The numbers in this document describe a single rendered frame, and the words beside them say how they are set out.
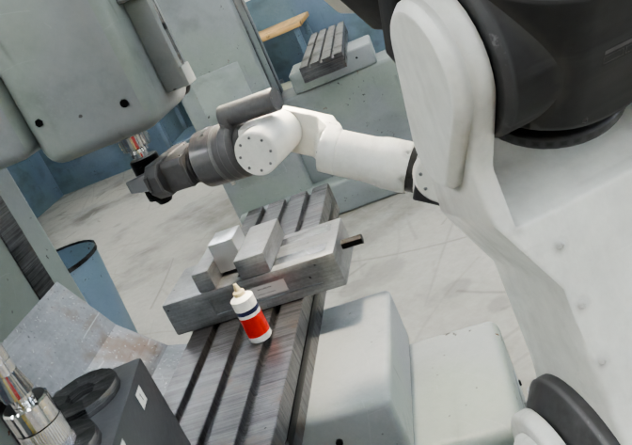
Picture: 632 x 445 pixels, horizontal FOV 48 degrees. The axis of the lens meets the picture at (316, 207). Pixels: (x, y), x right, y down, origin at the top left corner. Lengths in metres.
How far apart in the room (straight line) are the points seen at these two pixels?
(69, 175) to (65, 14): 7.83
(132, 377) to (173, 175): 0.33
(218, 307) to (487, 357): 0.49
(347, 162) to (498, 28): 0.60
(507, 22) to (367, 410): 0.80
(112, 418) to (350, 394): 0.43
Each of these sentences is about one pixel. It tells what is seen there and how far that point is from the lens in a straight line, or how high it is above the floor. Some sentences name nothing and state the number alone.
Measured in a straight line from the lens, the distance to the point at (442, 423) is 1.20.
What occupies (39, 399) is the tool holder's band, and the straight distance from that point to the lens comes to 0.77.
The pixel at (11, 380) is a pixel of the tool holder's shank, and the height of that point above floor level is 1.20.
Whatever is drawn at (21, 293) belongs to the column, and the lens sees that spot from 1.42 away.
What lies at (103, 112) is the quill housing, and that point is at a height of 1.36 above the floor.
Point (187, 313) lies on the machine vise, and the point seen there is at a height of 0.94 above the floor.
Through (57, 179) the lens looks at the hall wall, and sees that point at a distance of 8.91.
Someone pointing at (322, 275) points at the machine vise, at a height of 0.94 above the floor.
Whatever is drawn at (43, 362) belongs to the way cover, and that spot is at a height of 1.00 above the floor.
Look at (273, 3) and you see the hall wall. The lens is 7.65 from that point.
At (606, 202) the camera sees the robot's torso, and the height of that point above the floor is 1.23.
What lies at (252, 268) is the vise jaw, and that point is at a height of 0.99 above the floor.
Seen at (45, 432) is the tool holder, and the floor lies 1.14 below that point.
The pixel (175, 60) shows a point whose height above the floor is 1.38.
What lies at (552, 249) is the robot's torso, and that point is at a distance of 0.48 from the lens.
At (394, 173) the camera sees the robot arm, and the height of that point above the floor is 1.14.
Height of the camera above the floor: 1.45
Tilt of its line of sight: 19 degrees down
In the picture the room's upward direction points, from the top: 24 degrees counter-clockwise
